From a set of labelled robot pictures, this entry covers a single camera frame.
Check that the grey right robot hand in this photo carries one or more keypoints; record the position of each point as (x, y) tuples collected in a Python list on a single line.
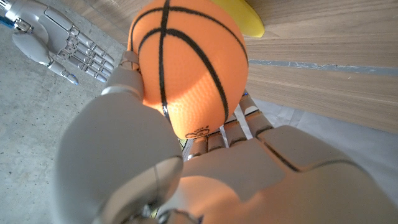
[(46, 31)]

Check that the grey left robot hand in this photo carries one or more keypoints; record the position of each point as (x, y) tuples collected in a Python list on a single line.
[(248, 174)]

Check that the orange toy basketball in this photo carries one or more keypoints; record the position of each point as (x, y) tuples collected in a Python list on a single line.
[(186, 68)]

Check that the yellow toy banana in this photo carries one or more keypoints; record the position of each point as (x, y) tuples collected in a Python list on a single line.
[(242, 15)]

